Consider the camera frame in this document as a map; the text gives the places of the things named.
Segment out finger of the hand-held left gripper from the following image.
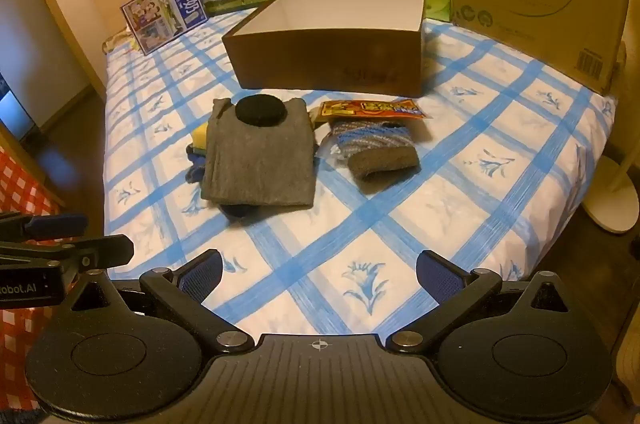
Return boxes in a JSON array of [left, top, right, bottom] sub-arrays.
[[0, 233, 137, 292], [0, 211, 89, 241]]

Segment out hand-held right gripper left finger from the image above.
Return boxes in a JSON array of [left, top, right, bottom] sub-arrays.
[[62, 248, 257, 357]]

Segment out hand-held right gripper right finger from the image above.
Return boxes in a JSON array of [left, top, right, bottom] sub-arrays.
[[385, 248, 576, 356]]

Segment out grey cloth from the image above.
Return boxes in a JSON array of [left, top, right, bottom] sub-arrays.
[[200, 98, 317, 209]]

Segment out yellow sponge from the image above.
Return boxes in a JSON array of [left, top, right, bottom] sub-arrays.
[[192, 124, 211, 153]]

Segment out brown cardboard box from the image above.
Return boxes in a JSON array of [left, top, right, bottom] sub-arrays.
[[221, 0, 427, 99]]

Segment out red checked cloth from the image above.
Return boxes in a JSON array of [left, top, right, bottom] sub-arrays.
[[0, 144, 66, 410]]

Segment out dark monitor screen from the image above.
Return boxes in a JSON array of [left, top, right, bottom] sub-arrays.
[[0, 74, 36, 140]]

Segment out blue grey knitted sock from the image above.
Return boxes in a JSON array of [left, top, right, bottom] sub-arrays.
[[325, 119, 422, 196]]

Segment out clear bag of cotton swabs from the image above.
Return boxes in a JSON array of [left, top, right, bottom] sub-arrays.
[[315, 125, 352, 171]]

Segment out black round pad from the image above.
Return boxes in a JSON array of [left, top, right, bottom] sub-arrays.
[[235, 95, 288, 128]]

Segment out orange printed packet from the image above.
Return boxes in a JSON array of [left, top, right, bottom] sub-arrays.
[[317, 99, 432, 123]]

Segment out white floor stand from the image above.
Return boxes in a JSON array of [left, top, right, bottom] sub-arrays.
[[582, 94, 640, 235]]

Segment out beige patterned cloth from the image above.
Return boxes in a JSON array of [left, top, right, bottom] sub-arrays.
[[102, 31, 136, 53]]

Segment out blue printed milk carton box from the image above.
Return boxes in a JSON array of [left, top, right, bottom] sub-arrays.
[[120, 0, 209, 56]]

